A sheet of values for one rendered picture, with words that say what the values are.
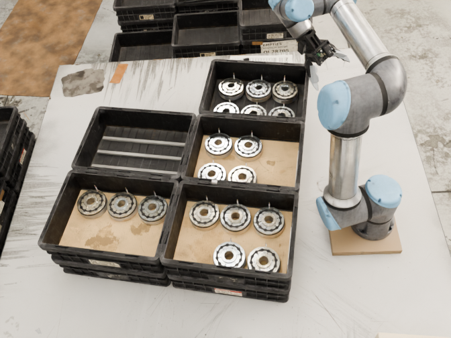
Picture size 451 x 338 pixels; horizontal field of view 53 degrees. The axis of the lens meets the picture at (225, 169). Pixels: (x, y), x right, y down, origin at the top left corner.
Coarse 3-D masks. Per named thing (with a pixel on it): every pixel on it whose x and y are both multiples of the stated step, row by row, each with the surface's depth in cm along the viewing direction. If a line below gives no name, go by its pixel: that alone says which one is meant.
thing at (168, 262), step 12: (180, 192) 150; (276, 192) 148; (288, 192) 147; (168, 228) 143; (168, 240) 141; (168, 264) 137; (180, 264) 136; (192, 264) 135; (204, 264) 135; (288, 264) 133; (252, 276) 134; (264, 276) 132; (276, 276) 131; (288, 276) 131
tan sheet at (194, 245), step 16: (288, 224) 152; (192, 240) 151; (208, 240) 151; (224, 240) 150; (240, 240) 150; (256, 240) 149; (272, 240) 149; (288, 240) 148; (176, 256) 148; (192, 256) 148; (208, 256) 147
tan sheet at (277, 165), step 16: (272, 144) 171; (288, 144) 171; (208, 160) 169; (224, 160) 169; (240, 160) 168; (256, 160) 168; (272, 160) 167; (288, 160) 167; (272, 176) 163; (288, 176) 163
